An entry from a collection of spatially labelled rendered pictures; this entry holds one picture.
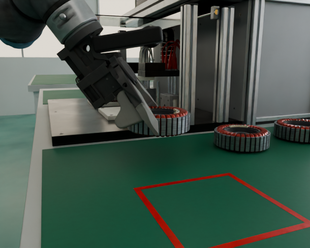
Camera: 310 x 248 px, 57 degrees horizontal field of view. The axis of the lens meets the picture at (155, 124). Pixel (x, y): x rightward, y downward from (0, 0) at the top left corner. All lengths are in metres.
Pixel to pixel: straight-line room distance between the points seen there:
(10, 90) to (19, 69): 0.40
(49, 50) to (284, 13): 4.95
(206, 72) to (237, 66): 0.16
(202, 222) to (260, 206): 0.08
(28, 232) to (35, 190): 0.11
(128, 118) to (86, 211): 0.17
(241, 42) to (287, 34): 0.14
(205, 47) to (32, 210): 0.71
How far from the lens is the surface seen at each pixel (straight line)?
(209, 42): 0.92
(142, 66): 0.85
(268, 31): 0.82
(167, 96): 0.88
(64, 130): 0.69
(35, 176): 0.49
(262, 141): 0.59
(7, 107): 5.63
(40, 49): 5.54
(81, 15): 0.49
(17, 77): 5.56
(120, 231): 0.32
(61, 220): 0.35
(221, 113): 0.75
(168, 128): 0.46
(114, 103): 1.02
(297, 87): 0.91
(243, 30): 0.79
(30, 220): 0.37
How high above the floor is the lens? 0.92
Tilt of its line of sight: 12 degrees down
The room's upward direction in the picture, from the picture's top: straight up
